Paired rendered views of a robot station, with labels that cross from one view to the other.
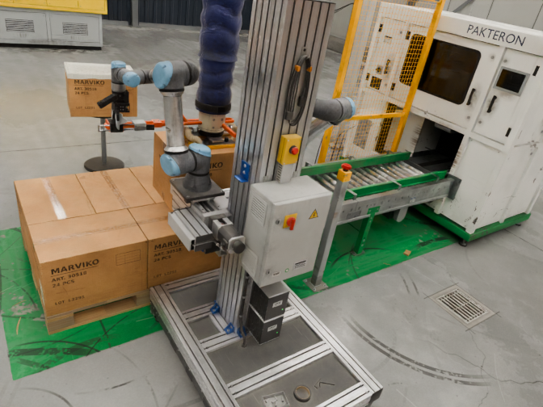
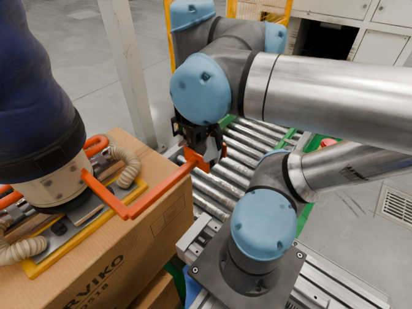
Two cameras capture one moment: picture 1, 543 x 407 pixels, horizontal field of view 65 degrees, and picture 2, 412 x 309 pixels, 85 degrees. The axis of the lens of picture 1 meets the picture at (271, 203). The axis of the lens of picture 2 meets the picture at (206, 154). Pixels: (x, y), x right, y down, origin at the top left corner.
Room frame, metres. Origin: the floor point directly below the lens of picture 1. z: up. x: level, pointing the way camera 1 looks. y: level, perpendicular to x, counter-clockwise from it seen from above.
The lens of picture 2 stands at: (2.14, 0.18, 1.63)
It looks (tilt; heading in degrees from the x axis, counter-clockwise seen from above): 45 degrees down; 346
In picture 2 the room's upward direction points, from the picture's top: straight up
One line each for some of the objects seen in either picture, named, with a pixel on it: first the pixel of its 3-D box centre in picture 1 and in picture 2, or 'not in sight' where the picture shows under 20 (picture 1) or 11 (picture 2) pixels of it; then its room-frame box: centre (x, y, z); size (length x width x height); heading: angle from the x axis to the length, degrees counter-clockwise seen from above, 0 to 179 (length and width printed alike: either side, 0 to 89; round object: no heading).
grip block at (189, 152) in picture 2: not in sight; (205, 152); (2.57, 0.08, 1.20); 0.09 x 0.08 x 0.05; 37
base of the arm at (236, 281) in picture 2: not in sight; (251, 254); (2.32, 0.03, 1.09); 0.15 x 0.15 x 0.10
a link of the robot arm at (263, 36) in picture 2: not in sight; (244, 50); (2.48, 0.04, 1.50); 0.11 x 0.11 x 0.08; 50
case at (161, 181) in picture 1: (206, 167); (95, 233); (2.59, 0.47, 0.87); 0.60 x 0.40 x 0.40; 128
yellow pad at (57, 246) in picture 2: (216, 141); (86, 211); (2.53, 0.42, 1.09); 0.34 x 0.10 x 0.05; 127
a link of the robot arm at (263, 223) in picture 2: not in sight; (260, 228); (2.32, 0.02, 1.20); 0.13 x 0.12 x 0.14; 140
